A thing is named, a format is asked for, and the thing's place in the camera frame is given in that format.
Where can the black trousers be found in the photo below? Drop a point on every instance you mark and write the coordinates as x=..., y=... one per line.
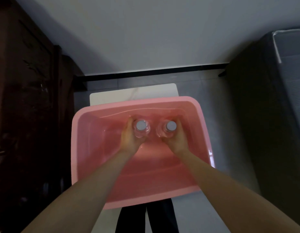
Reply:
x=162, y=219

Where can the person's left forearm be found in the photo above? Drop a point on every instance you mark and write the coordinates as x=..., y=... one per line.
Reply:
x=87, y=191

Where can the small white table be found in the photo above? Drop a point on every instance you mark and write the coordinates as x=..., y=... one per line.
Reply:
x=140, y=93

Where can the dark wooden cabinet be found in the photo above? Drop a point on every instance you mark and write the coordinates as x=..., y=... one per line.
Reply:
x=26, y=118

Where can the person's right hand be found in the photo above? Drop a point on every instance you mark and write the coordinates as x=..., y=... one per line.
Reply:
x=176, y=142

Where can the person's left hand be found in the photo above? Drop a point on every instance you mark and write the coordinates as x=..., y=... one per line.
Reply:
x=129, y=141

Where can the black baseboard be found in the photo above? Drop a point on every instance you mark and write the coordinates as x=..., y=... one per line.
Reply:
x=152, y=71

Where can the person's right fingers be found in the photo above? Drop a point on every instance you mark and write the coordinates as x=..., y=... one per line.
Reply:
x=179, y=126

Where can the pink plastic basin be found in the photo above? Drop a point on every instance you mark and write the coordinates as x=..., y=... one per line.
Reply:
x=150, y=164

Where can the person's right forearm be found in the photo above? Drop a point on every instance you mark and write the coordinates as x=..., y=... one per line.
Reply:
x=227, y=191

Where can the person's left fingers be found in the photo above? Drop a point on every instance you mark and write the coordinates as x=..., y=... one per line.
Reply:
x=129, y=125

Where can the clear bottle with white cap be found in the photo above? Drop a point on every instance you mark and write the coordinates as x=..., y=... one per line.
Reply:
x=141, y=126
x=169, y=126

